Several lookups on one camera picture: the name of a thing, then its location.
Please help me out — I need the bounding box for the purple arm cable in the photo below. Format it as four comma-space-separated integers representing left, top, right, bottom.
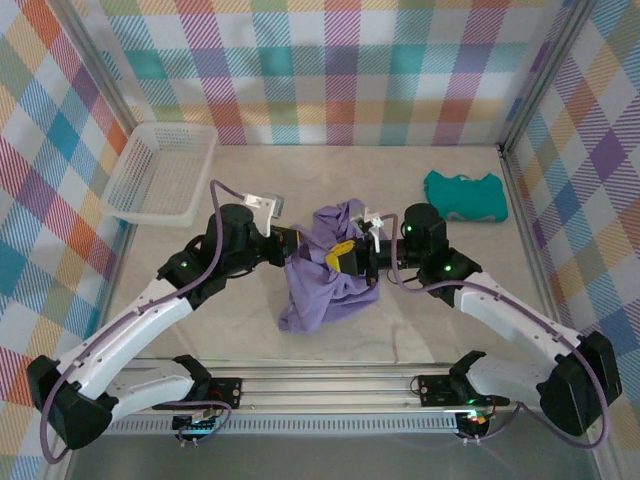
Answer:
40, 179, 252, 465
383, 213, 612, 450

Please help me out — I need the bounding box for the slotted grey cable duct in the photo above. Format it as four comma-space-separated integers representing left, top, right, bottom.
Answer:
78, 411, 460, 436

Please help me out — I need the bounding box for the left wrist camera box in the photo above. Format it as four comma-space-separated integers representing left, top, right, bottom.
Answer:
243, 191, 287, 237

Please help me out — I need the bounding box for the purple t-shirt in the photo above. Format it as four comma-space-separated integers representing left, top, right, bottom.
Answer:
276, 197, 380, 336

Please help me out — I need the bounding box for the small controller circuit board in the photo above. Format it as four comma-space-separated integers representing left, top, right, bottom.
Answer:
171, 411, 222, 444
456, 408, 492, 442

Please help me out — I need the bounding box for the aluminium frame post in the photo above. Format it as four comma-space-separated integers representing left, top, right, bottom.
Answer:
49, 0, 140, 139
498, 0, 602, 151

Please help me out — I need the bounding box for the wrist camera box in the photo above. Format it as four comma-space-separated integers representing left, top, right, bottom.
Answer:
243, 191, 287, 237
349, 206, 385, 252

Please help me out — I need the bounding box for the white plastic mesh basket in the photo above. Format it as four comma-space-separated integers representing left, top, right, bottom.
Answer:
99, 122, 220, 229

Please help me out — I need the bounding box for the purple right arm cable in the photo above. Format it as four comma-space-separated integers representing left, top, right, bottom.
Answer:
383, 213, 612, 450

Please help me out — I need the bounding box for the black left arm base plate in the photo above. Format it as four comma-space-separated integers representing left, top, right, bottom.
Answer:
151, 377, 245, 412

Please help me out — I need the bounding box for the aluminium mounting rail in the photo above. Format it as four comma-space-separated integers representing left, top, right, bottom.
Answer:
56, 363, 607, 417

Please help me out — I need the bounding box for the folded teal t-shirt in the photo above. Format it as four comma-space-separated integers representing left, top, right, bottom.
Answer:
423, 169, 509, 224

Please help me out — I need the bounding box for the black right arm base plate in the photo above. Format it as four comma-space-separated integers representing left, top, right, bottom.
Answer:
417, 373, 511, 407

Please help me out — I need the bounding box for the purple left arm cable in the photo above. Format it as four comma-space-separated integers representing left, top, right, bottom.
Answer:
40, 179, 252, 465

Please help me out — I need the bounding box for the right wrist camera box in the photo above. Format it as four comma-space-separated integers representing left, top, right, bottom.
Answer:
349, 206, 385, 252

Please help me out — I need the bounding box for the grey metal shelf plate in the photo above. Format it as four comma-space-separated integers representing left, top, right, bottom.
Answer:
64, 432, 601, 480

